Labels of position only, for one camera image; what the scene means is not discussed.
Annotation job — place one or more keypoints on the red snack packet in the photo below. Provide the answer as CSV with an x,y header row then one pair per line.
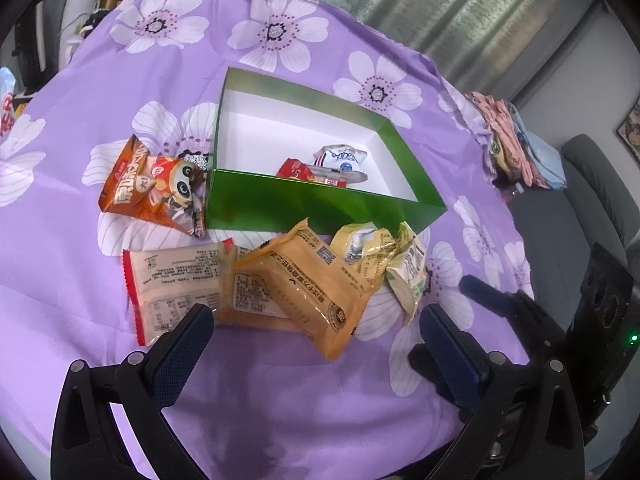
x,y
295,170

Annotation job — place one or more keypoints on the grey pleated curtain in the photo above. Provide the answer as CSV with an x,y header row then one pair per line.
x,y
425,5

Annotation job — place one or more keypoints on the pile of folded clothes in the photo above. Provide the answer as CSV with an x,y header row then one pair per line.
x,y
515,145

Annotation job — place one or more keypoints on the white red plastic bag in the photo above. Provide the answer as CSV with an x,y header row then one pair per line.
x,y
6,105

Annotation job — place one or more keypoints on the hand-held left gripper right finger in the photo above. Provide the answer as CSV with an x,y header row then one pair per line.
x,y
447,350

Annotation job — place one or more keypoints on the green cardboard box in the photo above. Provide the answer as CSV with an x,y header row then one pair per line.
x,y
300,205

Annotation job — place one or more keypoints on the grey sofa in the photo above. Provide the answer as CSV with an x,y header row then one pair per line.
x,y
575,210

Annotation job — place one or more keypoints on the beige red-edged snack packet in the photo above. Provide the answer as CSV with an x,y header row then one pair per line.
x,y
175,275

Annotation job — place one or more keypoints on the orange panda snack bag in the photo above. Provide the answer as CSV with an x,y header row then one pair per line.
x,y
150,185

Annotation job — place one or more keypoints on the orange-yellow snack packet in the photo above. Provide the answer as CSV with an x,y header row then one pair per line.
x,y
310,285

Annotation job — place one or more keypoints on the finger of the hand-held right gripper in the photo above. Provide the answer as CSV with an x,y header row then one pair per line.
x,y
422,362
515,315

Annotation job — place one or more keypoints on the purple floral cloth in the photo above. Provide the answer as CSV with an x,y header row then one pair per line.
x,y
75,270

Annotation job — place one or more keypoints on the small yellow snack packet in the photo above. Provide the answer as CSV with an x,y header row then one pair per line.
x,y
370,255
410,270

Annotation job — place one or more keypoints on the white blue snack packet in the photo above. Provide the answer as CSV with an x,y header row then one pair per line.
x,y
340,157

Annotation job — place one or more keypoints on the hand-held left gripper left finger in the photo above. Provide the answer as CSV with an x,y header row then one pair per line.
x,y
187,345

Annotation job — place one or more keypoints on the framed wall picture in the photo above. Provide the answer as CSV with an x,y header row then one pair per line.
x,y
631,125

